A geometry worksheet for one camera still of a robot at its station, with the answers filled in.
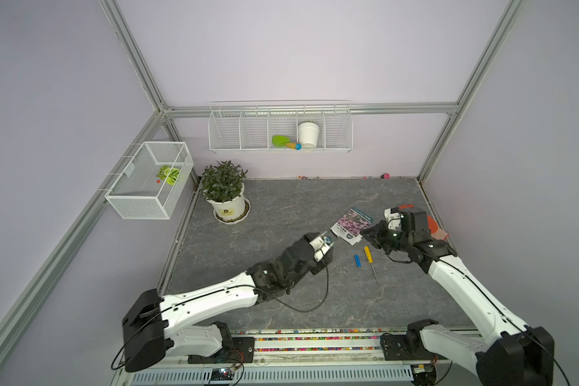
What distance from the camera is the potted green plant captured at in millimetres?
948

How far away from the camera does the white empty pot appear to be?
93cm

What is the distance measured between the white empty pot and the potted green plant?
288 mm
